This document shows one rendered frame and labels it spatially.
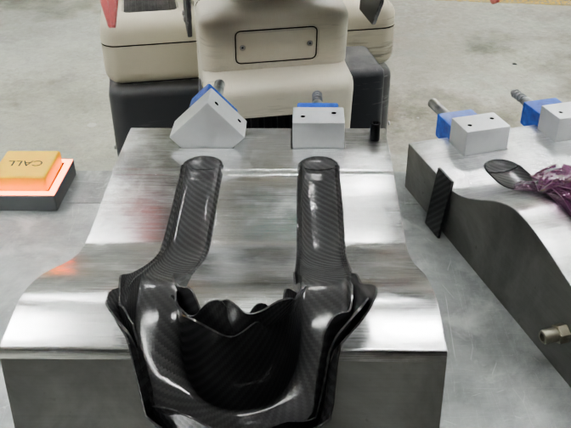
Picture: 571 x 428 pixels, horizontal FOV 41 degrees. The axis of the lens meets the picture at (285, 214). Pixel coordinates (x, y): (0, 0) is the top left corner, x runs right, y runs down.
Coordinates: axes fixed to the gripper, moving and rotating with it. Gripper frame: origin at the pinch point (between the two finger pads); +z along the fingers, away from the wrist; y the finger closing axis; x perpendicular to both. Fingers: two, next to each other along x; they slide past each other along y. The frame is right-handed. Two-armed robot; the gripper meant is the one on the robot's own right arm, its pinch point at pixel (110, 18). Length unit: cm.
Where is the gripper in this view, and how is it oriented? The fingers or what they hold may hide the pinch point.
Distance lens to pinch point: 77.3
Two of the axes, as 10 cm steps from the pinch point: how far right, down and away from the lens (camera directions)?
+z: 1.0, 9.9, 1.1
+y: 9.8, -1.1, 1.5
